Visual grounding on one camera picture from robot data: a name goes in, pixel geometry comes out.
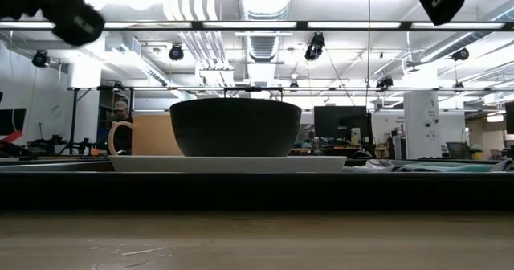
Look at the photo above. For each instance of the orange ceramic mug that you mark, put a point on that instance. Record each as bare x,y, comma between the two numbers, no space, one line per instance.
156,135

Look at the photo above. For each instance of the grey cloth napkin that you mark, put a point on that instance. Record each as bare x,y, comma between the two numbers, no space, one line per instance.
385,166

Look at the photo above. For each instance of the black bowl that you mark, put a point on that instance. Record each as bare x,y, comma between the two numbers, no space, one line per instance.
235,127

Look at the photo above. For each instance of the white round plate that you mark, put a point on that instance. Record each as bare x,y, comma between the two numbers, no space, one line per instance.
225,164

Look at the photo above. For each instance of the black plastic tray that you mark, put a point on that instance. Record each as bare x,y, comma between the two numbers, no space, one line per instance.
257,191

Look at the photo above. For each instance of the black ceiling spotlight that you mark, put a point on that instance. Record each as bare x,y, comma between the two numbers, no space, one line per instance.
460,54
315,47
40,58
384,82
176,52

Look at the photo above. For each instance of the white square pillar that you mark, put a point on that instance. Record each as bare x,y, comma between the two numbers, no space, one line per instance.
421,125

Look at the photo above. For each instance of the person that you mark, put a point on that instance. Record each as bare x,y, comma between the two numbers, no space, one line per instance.
121,135

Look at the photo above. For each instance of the grey bin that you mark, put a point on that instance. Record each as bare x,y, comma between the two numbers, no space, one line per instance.
458,150

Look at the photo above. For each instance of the black monitor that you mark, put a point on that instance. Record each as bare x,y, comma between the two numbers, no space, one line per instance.
341,123

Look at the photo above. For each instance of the black aluminium rig frame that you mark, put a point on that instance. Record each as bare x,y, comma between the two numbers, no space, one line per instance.
301,25

